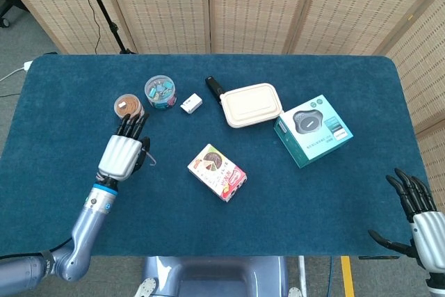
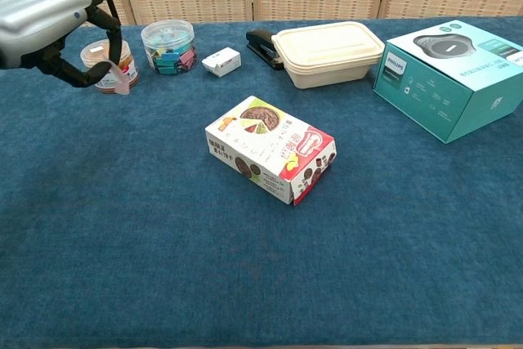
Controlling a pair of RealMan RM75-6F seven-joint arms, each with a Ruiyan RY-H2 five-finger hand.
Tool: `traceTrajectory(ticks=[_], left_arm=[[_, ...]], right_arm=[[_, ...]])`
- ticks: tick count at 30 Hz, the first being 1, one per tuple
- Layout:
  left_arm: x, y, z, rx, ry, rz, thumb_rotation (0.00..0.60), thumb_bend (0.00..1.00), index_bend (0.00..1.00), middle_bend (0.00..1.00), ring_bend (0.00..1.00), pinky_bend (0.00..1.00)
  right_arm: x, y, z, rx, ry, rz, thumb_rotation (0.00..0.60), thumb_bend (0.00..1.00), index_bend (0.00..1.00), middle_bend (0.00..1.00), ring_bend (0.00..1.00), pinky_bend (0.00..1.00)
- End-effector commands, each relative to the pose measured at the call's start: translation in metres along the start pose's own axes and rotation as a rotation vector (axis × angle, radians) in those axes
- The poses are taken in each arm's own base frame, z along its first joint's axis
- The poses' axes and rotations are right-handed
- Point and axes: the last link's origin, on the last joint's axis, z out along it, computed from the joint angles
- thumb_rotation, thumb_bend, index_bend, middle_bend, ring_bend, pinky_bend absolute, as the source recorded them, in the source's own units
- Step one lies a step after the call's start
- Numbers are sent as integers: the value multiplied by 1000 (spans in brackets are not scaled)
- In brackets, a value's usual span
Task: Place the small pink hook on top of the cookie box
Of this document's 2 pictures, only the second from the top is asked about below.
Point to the beige lidded lunch box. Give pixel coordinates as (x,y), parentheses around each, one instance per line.
(327,52)

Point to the clear jar brown rubber bands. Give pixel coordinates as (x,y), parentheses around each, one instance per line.
(96,55)

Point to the teal speaker product box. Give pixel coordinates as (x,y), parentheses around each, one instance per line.
(441,79)

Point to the clear jar colourful binder clips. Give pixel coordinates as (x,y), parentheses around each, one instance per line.
(167,44)

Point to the small white box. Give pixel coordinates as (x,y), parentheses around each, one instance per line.
(222,62)

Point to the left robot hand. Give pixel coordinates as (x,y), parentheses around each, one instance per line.
(37,22)

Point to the blue table mat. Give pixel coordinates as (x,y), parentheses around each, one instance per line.
(122,242)

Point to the pink snack box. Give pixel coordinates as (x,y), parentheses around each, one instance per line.
(265,148)

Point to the black marker pen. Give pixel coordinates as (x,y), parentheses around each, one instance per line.
(261,46)

